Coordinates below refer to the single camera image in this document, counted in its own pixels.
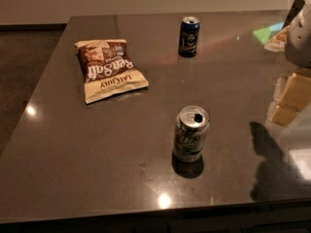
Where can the dark blue soda can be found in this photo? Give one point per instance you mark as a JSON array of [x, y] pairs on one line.
[[189, 32]]

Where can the brown white chip bag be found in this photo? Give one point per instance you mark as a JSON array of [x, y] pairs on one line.
[[107, 68]]

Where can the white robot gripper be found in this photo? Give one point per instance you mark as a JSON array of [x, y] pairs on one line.
[[299, 43]]

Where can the silver 7up soda can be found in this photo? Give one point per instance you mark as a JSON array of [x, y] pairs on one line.
[[192, 125]]

